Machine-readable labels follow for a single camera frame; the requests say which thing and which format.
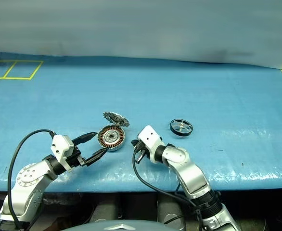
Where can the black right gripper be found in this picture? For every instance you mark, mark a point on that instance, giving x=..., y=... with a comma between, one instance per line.
x=141, y=149

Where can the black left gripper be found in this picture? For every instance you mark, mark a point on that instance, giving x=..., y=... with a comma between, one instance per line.
x=74, y=158

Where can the silver motor housing copper windings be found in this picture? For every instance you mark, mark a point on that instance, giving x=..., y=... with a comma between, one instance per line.
x=111, y=138

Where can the silver motor gear cover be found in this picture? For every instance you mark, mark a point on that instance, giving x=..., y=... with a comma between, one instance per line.
x=118, y=119

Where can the black rotor silver spokes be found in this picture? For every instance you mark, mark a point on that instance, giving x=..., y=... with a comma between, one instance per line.
x=181, y=125

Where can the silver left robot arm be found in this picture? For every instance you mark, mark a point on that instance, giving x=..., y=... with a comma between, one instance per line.
x=28, y=183

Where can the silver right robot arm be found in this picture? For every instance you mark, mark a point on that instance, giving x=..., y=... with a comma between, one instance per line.
x=191, y=173

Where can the blue table cover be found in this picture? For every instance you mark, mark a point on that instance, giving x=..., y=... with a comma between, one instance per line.
x=155, y=91

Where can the grey rounded shape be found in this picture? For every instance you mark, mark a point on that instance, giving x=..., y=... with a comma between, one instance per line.
x=171, y=211
x=105, y=213

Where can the grey-blue rounded robot torso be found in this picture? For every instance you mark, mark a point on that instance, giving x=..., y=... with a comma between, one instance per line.
x=124, y=227

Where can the yellow tape double square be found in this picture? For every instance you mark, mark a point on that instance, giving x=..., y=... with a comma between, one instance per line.
x=16, y=78

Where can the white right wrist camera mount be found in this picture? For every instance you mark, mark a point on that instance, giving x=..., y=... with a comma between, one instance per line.
x=150, y=137

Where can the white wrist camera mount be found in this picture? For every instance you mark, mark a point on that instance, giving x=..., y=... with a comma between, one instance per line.
x=61, y=149
x=150, y=137

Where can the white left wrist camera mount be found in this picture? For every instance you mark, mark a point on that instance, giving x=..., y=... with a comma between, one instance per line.
x=61, y=149

